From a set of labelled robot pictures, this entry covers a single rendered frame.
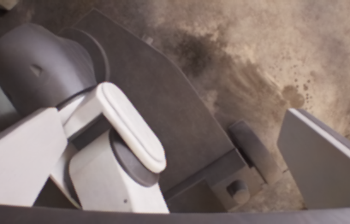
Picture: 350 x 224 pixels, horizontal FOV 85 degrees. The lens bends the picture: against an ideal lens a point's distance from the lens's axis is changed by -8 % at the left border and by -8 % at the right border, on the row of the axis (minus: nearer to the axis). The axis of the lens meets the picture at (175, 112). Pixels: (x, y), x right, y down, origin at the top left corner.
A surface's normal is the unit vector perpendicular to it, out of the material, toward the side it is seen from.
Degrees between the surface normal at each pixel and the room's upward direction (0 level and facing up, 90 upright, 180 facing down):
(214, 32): 0
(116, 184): 28
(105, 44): 0
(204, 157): 0
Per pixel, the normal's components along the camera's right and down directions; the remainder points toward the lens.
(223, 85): -0.04, 0.18
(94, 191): -0.30, -0.20
